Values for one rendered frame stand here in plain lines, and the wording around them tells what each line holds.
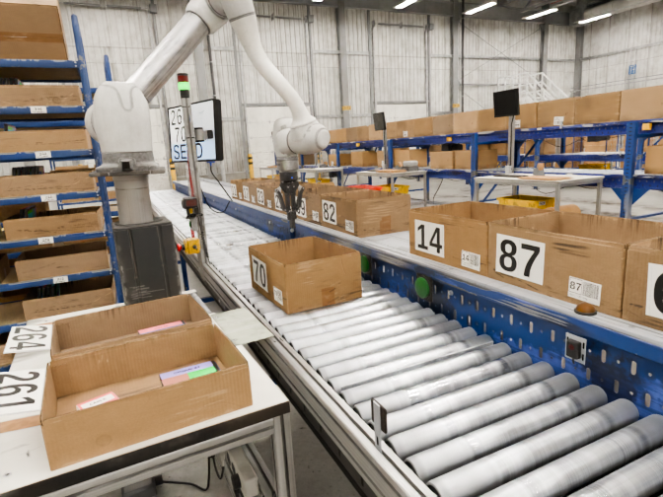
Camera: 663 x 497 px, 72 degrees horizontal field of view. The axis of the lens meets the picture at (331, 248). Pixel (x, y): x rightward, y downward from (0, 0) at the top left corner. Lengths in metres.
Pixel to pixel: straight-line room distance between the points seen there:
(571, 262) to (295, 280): 0.81
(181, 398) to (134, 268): 0.71
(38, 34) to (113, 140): 1.19
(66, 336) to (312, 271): 0.75
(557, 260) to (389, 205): 1.04
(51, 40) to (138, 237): 1.36
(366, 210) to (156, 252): 0.92
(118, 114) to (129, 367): 0.76
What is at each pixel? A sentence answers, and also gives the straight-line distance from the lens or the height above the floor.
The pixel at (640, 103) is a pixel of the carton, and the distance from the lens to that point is 6.41.
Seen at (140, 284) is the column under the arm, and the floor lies 0.88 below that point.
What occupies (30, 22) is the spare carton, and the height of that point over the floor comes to 1.92.
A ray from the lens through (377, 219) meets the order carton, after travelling 2.08.
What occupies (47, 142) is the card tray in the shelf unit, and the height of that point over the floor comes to 1.38.
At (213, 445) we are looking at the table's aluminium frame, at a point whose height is 0.70.
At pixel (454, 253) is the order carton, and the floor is 0.93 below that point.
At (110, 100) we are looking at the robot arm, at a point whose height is 1.46.
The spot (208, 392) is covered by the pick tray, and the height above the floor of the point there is 0.81.
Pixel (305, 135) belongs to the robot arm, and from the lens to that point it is 1.73.
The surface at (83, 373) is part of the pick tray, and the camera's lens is 1.25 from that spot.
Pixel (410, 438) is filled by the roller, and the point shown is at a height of 0.75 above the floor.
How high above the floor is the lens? 1.28
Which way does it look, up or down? 12 degrees down
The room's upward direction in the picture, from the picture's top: 3 degrees counter-clockwise
